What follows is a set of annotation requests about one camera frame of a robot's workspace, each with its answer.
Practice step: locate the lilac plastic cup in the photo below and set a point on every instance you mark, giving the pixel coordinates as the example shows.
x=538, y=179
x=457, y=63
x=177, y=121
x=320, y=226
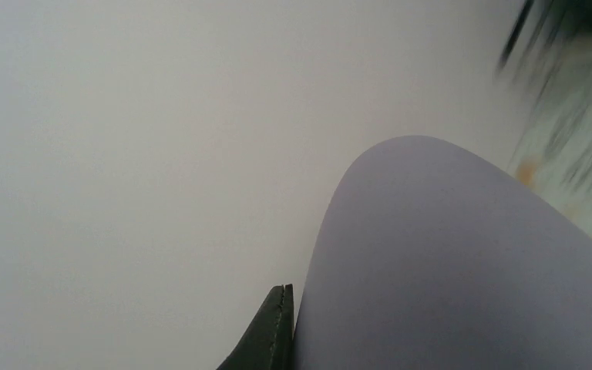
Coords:
x=429, y=257

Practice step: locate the floral table mat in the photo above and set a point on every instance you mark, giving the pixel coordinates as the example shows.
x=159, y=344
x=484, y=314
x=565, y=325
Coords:
x=547, y=59

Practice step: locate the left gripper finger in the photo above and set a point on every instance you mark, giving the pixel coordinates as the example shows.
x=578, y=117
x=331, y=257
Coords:
x=267, y=343

